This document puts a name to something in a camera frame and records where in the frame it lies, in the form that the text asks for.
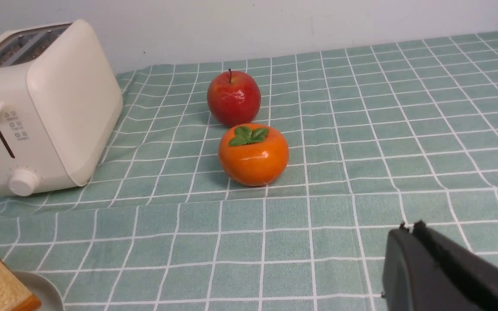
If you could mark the red apple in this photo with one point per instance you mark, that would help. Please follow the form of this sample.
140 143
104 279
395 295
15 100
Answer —
233 98

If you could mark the grey plate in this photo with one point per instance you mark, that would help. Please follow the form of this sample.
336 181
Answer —
43 289

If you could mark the green checkered tablecloth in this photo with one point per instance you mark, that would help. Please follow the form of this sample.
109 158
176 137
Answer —
377 136

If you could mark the orange persimmon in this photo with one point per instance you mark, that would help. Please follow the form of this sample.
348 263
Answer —
253 155

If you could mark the white toaster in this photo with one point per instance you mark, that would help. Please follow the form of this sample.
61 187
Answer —
59 103

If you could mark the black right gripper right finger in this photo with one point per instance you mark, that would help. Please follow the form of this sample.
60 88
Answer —
475 278

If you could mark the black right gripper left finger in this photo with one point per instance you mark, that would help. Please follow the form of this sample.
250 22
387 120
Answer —
412 280

